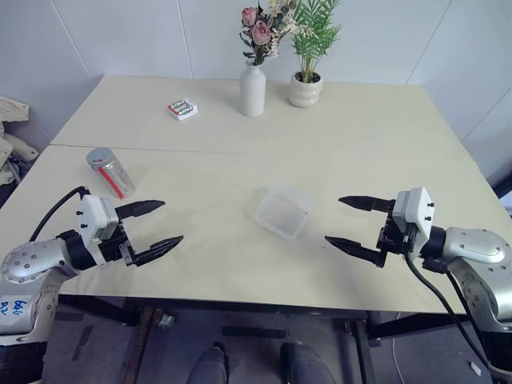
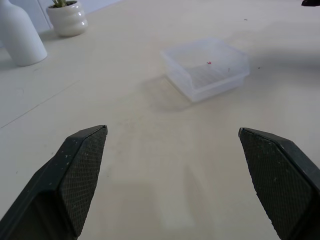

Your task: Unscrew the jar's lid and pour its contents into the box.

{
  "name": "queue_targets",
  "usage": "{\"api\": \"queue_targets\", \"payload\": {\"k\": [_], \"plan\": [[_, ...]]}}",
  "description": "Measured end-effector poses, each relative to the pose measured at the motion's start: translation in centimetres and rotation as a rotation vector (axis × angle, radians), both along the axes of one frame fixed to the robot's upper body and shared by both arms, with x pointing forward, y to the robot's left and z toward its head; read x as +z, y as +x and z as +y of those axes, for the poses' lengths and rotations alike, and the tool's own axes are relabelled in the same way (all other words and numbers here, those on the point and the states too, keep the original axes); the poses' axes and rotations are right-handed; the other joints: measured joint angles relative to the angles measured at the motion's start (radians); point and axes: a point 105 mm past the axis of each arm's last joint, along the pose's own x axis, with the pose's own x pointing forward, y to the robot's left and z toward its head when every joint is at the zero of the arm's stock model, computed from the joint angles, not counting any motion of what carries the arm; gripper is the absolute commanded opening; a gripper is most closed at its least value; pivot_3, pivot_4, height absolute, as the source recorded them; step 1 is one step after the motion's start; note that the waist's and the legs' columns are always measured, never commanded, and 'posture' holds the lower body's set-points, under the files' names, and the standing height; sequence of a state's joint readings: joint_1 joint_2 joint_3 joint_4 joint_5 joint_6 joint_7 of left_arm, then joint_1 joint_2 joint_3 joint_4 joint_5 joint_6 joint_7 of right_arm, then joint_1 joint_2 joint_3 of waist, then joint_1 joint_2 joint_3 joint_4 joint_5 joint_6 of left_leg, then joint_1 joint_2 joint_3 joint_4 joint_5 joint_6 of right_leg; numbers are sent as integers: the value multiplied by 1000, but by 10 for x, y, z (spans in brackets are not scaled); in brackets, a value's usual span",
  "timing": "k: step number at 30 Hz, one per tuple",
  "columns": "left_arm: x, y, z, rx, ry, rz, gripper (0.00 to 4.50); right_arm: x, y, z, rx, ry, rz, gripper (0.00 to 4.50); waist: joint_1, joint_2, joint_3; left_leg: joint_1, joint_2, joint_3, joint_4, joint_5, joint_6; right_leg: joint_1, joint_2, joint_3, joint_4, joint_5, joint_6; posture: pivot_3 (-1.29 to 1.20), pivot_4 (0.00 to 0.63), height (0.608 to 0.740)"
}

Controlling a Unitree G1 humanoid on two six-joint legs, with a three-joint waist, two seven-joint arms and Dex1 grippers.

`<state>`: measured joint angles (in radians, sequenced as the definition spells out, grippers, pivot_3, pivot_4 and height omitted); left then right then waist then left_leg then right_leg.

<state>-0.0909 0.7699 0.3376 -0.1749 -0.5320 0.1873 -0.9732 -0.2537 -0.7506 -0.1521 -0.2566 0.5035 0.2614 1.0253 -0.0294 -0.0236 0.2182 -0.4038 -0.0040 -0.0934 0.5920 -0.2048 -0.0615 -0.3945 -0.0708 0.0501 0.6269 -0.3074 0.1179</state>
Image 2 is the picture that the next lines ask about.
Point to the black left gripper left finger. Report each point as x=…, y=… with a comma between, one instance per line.
x=50, y=190

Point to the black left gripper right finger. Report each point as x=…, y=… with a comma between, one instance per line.
x=282, y=180

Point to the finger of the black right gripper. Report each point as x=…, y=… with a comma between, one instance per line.
x=312, y=2

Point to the white ceramic vase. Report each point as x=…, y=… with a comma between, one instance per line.
x=20, y=37

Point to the white ribbed plant pot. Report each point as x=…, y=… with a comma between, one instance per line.
x=68, y=21

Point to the green potted plant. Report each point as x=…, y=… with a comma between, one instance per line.
x=60, y=3

